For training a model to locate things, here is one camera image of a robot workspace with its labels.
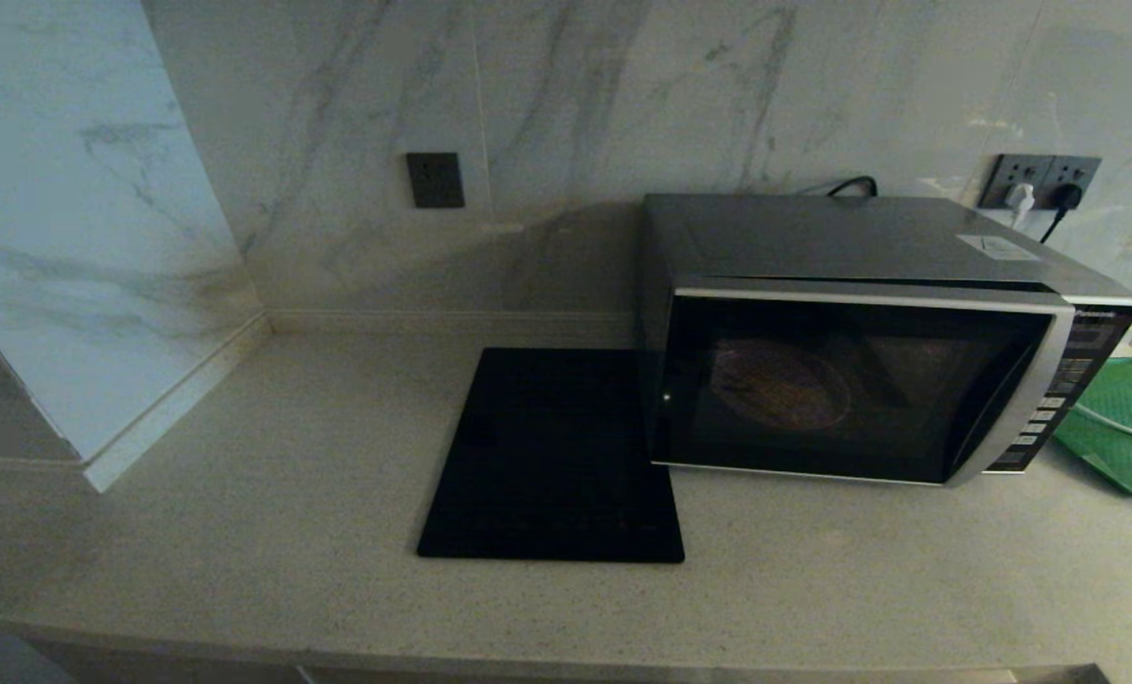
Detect purple plate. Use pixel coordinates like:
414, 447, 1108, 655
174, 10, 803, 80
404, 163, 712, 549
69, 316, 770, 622
708, 337, 855, 431

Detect silver microwave oven body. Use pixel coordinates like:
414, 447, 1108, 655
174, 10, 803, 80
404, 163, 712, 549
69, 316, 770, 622
637, 193, 1132, 476

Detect black induction cooktop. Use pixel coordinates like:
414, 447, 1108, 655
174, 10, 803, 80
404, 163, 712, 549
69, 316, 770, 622
417, 347, 687, 563

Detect white warning sticker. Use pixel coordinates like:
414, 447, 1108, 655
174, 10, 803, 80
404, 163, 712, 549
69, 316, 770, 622
955, 234, 1044, 262

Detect green plastic tray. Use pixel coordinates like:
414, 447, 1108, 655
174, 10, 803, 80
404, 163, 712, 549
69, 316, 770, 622
1052, 357, 1132, 500

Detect dark single wall socket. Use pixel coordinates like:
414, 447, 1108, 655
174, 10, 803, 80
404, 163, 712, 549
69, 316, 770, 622
406, 152, 466, 209

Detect black curved cable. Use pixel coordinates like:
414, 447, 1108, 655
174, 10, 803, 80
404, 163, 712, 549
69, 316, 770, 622
799, 176, 878, 199

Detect dark double wall socket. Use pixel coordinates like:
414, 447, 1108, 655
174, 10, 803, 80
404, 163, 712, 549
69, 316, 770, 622
980, 153, 1104, 211

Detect black power plug with cord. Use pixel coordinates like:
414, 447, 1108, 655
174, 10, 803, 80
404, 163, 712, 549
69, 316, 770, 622
1041, 183, 1085, 244

